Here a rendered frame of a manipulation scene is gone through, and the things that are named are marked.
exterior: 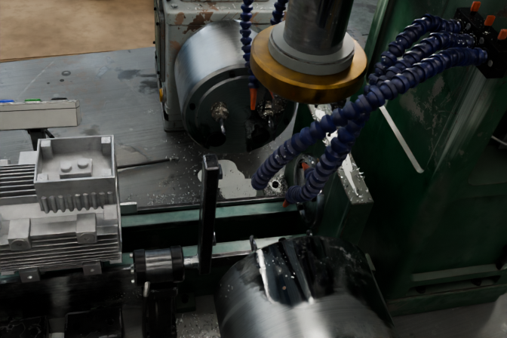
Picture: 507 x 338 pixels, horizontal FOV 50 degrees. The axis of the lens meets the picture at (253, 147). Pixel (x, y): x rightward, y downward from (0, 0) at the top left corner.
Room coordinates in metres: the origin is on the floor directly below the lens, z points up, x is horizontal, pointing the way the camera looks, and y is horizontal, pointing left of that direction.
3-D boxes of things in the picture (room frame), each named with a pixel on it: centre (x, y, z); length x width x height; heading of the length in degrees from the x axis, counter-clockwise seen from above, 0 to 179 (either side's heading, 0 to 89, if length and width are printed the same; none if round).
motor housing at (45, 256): (0.59, 0.32, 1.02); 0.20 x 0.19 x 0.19; 107
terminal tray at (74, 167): (0.60, 0.28, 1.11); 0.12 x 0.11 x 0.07; 107
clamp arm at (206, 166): (0.53, 0.06, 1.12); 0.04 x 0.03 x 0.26; 108
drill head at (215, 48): (1.03, 0.08, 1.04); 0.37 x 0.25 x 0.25; 18
